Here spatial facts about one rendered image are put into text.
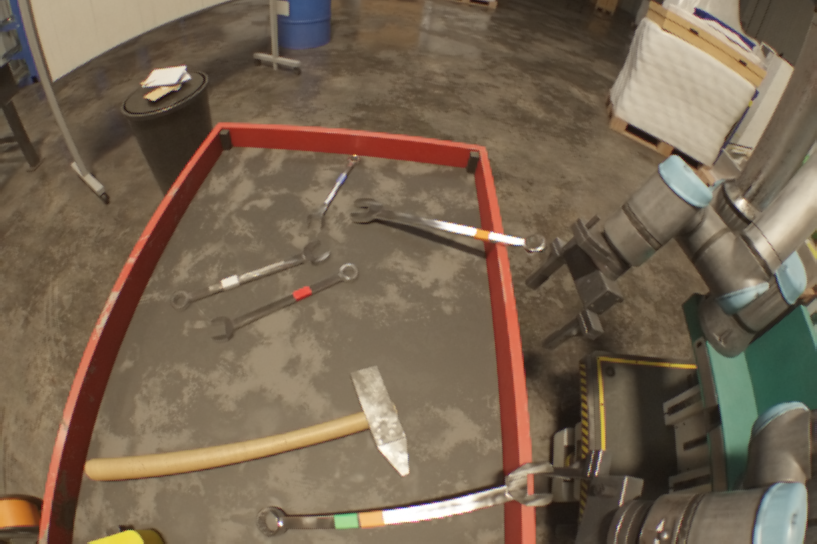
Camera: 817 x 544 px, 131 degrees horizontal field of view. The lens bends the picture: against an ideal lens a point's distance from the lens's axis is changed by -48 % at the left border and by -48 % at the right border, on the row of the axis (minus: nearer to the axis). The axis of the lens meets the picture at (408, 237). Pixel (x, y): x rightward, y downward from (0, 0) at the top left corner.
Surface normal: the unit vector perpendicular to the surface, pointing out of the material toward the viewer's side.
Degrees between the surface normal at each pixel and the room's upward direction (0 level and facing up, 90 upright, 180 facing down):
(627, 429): 0
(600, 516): 67
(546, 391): 0
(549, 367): 0
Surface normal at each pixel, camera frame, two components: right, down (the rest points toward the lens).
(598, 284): -0.86, -0.37
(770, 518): -0.65, -0.76
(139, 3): 0.89, 0.41
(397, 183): 0.12, -0.65
